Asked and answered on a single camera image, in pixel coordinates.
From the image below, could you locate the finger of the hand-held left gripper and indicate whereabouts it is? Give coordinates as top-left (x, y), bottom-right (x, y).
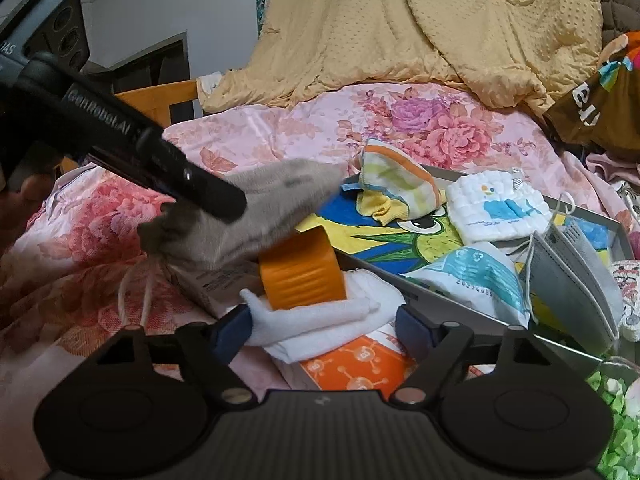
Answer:
top-left (145, 127), bottom-right (249, 219)
top-left (87, 152), bottom-right (181, 202)

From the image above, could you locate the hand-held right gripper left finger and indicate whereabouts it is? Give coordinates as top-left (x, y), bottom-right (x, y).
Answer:
top-left (65, 304), bottom-right (256, 407)

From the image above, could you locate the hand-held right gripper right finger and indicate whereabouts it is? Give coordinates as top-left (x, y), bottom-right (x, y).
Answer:
top-left (390, 304), bottom-right (593, 407)

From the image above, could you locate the burlap drawstring pouch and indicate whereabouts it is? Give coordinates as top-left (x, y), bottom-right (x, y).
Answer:
top-left (117, 157), bottom-right (348, 331)

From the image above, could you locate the white packet with teal print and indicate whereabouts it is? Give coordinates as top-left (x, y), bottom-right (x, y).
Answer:
top-left (402, 241), bottom-right (531, 328)

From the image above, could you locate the grey tray with cartoon lining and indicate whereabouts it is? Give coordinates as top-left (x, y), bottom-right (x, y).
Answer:
top-left (295, 160), bottom-right (633, 361)

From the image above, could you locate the white whale print towel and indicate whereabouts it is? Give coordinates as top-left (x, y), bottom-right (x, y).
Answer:
top-left (445, 170), bottom-right (553, 246)

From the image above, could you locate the striped sock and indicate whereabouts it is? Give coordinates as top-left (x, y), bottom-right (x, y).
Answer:
top-left (350, 139), bottom-right (446, 226)

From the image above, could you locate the grey face mask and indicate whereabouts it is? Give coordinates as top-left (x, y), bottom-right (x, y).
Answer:
top-left (517, 192), bottom-right (623, 353)

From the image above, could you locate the person's left hand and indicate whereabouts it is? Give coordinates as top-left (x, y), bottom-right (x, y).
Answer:
top-left (0, 145), bottom-right (63, 261)

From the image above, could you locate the brown cardboard box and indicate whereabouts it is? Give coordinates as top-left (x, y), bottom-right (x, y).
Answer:
top-left (167, 260), bottom-right (266, 318)

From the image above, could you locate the orange printed box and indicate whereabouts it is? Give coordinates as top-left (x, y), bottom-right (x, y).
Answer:
top-left (297, 330), bottom-right (418, 393)

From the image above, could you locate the wooden chair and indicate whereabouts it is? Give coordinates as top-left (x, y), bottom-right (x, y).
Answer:
top-left (60, 80), bottom-right (201, 176)

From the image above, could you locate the orange ribbed roll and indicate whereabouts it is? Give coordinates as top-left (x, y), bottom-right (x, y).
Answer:
top-left (257, 225), bottom-right (348, 311)

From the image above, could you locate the dark wooden cabinet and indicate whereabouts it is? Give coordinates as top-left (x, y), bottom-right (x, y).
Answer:
top-left (112, 32), bottom-right (188, 93)

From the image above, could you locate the pink floral bedsheet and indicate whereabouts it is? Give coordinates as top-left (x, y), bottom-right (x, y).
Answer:
top-left (0, 82), bottom-right (640, 411)

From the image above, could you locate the teal patterned fabric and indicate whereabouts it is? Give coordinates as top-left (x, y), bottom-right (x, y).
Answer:
top-left (255, 0), bottom-right (273, 36)

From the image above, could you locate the small embroidered pouch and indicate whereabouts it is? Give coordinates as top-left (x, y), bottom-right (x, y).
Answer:
top-left (607, 257), bottom-right (640, 343)

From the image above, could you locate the yellow quilt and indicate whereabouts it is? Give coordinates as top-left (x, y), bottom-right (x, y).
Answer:
top-left (202, 0), bottom-right (606, 116)

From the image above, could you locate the lilac cloth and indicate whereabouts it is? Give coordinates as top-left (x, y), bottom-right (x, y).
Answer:
top-left (585, 147), bottom-right (640, 186)

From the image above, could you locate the brown multicoloured garment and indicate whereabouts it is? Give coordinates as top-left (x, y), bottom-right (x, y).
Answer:
top-left (542, 30), bottom-right (640, 158)

